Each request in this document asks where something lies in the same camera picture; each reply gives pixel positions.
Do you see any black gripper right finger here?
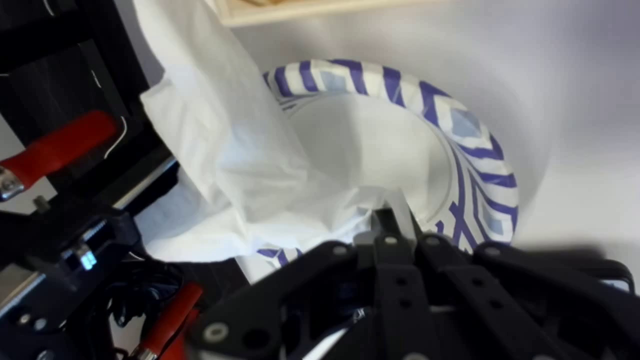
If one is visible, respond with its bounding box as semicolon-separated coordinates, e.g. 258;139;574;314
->
392;188;640;360

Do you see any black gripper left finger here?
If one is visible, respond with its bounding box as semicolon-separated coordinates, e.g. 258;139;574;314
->
191;206;410;360

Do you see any white tissue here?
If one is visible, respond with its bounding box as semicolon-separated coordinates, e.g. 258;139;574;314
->
130;0;405;270

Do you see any blue white patterned paper bowl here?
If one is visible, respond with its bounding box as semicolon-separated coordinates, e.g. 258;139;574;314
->
255;57;523;270

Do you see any black robot stand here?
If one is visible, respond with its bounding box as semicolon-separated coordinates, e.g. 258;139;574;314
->
0;0;202;360

